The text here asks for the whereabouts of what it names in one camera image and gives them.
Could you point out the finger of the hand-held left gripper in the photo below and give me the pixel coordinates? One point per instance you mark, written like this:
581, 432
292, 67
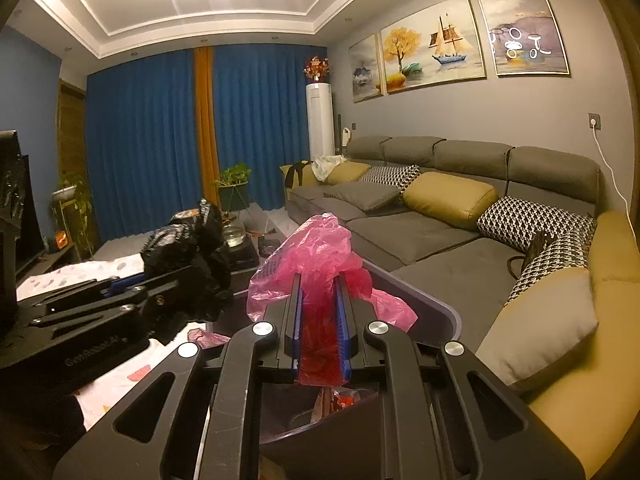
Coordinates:
120, 284
110, 310

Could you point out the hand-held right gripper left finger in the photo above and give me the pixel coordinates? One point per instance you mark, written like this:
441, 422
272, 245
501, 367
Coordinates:
298, 320

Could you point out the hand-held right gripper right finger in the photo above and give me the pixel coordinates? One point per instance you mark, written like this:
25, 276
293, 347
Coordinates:
342, 325

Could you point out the black plastic bag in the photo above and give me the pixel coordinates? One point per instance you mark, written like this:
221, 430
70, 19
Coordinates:
200, 270

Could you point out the grey trash bin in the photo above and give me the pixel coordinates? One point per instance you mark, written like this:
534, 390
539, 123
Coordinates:
425, 310

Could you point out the white printed blanket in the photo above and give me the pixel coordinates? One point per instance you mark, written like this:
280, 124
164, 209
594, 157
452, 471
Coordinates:
115, 390

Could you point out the dark television stand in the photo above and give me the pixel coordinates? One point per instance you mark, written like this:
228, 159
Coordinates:
55, 260

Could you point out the red crumpled wrapper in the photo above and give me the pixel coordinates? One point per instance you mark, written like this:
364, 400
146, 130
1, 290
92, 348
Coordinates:
345, 399

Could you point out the orange glowing lamp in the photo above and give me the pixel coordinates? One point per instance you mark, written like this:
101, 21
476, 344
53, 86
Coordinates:
60, 240

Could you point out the trailing plant on shelf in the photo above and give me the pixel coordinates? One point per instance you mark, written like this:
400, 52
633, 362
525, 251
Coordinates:
75, 205

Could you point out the glass teapot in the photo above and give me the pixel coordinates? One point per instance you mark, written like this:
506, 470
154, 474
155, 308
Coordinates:
234, 234

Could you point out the black television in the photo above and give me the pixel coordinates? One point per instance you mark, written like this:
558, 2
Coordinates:
31, 220

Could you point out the grey sectional sofa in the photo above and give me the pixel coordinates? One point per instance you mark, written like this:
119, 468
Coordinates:
435, 240

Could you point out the grey flat cushion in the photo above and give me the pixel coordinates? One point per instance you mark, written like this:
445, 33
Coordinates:
365, 196

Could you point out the wide blue curtain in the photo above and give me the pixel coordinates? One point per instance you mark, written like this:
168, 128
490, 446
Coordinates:
145, 150

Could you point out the small yellow pillow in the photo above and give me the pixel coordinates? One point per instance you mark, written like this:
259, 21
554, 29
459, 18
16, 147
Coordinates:
347, 172

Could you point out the potted plant on stand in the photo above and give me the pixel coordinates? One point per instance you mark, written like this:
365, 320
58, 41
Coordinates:
232, 180

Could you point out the small houndstooth pillow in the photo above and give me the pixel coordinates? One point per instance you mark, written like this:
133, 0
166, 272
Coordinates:
392, 176

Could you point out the white cloth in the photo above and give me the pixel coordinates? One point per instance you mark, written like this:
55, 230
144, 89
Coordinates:
330, 165

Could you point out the large yellow pillow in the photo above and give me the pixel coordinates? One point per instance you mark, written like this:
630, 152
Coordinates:
450, 200

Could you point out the orange curtain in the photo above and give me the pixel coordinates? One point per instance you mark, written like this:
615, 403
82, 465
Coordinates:
205, 125

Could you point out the white floor appliance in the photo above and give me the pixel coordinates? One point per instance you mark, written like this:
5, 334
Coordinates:
346, 140

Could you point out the narrow blue curtain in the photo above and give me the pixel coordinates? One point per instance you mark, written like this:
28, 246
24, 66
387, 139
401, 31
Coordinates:
265, 125

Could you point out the white standing air conditioner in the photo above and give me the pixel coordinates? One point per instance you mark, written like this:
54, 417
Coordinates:
320, 120

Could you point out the dark pouch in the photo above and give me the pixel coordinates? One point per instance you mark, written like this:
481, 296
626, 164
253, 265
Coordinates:
539, 247

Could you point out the large houndstooth pillow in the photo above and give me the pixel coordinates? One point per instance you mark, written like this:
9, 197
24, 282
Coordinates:
530, 220

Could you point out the red flower decoration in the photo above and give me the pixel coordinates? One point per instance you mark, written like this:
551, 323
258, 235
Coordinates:
317, 67

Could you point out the small framed painting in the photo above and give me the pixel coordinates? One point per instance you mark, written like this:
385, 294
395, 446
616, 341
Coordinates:
366, 70

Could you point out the sailboat framed painting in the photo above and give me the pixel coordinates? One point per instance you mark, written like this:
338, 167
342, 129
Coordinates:
432, 45

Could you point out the abstract framed painting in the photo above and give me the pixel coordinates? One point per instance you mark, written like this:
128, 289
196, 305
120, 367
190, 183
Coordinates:
522, 27

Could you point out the wall power outlet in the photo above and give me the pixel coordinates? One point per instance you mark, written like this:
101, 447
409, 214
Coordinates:
594, 121

